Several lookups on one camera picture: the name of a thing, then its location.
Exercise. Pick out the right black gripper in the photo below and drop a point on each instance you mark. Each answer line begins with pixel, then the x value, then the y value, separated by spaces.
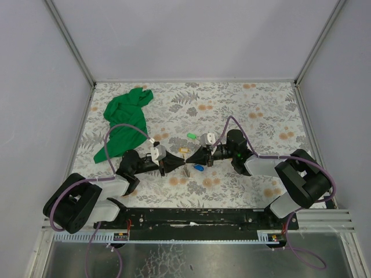
pixel 207 157

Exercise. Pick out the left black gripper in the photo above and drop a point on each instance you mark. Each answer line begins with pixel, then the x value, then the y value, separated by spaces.
pixel 162 167

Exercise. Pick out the blue key tag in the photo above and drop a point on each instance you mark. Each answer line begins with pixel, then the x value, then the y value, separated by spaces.
pixel 198 167

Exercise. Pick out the yellow key tag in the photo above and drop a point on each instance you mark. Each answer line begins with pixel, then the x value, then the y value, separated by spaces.
pixel 184 150

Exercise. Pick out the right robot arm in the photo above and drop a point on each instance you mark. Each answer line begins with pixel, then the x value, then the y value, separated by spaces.
pixel 304 182

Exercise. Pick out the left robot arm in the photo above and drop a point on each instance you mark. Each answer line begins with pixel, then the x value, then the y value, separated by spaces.
pixel 80 201

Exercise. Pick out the light green key tag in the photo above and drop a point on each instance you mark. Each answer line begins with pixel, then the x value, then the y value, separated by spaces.
pixel 192 136

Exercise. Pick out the green cloth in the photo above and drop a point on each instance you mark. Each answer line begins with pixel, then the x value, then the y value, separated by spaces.
pixel 127 108

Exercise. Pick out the floral table mat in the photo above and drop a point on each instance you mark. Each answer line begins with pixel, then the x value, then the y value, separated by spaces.
pixel 268 113

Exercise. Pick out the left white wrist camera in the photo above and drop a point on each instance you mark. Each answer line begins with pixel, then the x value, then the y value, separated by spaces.
pixel 157 153

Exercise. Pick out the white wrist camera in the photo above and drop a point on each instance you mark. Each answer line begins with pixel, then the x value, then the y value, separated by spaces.
pixel 157 153
pixel 207 139

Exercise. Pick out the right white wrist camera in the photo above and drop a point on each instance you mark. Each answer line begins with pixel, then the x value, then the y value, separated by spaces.
pixel 207 139

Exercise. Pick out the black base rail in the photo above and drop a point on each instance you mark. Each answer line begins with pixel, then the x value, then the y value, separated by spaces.
pixel 193 234

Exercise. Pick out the aluminium frame rail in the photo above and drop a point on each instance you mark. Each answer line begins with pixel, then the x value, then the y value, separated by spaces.
pixel 345 223

